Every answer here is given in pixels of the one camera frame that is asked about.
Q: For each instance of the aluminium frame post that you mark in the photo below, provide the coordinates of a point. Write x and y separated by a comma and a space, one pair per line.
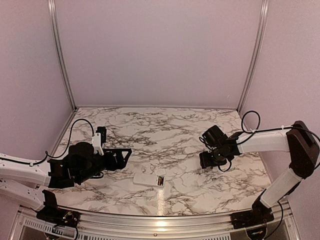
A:
59, 52
262, 22

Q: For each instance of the left aluminium frame post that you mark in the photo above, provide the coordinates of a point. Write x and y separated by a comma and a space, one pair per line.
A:
59, 52

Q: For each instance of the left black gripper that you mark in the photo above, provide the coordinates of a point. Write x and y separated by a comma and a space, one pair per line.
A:
120, 163

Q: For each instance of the battery in remote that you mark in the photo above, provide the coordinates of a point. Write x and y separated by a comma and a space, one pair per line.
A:
160, 181

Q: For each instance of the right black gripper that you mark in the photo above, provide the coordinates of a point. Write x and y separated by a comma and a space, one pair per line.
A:
205, 162

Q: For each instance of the white battery cover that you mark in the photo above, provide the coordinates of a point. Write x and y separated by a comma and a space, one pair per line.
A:
160, 172

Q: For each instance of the white remote control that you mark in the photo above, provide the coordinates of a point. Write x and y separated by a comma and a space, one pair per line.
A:
149, 180

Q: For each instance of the front aluminium rail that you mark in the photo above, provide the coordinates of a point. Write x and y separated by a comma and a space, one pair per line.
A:
108, 226

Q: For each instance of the right aluminium frame post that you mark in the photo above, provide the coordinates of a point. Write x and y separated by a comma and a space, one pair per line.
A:
262, 22

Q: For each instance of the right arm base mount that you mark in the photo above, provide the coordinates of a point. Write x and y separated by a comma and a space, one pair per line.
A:
250, 218

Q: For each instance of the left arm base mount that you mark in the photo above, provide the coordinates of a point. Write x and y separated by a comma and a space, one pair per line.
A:
59, 216

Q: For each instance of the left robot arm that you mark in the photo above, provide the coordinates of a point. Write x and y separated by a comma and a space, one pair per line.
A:
82, 162

